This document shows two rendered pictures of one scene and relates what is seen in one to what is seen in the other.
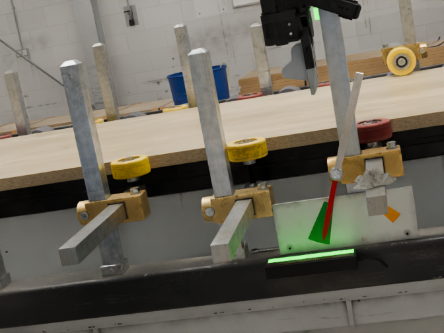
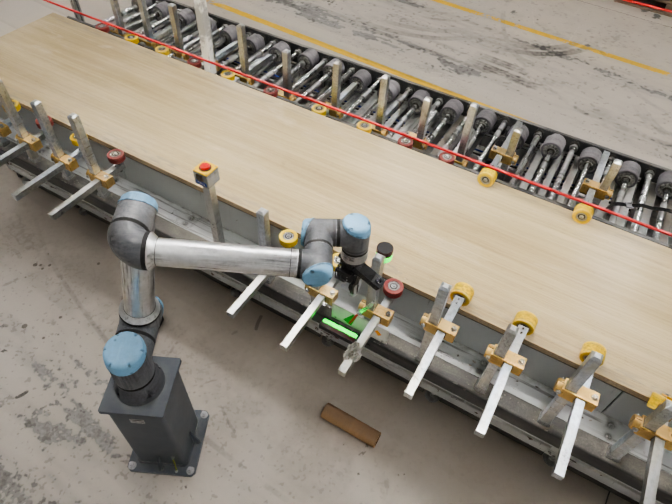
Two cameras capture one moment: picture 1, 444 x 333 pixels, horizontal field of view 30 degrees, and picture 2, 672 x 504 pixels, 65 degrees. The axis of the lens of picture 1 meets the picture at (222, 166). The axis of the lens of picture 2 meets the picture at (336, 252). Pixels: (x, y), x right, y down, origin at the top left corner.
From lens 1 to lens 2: 149 cm
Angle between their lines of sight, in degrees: 41
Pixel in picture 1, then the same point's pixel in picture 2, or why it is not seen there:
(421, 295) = not seen: hidden behind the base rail
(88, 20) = not seen: outside the picture
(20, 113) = (286, 76)
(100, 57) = (336, 71)
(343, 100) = (372, 293)
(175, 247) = not seen: hidden behind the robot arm
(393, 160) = (384, 321)
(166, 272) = (285, 296)
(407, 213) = (384, 336)
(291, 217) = (339, 310)
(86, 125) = (263, 236)
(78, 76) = (263, 219)
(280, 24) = (343, 274)
